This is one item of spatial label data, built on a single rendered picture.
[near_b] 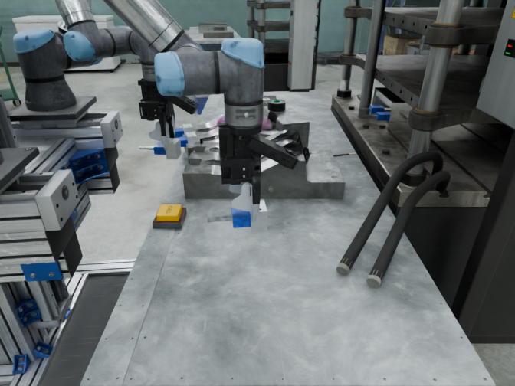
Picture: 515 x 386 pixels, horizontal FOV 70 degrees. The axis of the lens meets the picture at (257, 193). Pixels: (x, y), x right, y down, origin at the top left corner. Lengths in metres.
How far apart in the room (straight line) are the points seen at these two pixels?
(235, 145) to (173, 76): 0.18
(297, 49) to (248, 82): 4.81
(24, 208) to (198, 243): 0.40
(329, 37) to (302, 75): 3.34
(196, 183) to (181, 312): 0.47
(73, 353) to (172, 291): 0.82
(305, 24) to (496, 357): 4.50
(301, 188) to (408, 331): 0.54
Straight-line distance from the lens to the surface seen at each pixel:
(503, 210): 1.26
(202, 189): 1.16
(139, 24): 0.79
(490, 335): 1.97
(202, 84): 0.68
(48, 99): 1.37
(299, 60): 5.51
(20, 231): 0.98
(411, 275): 0.94
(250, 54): 0.67
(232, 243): 0.97
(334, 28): 8.83
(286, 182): 1.14
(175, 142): 1.20
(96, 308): 1.75
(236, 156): 0.74
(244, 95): 0.68
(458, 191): 1.41
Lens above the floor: 1.38
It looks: 29 degrees down
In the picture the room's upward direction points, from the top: straight up
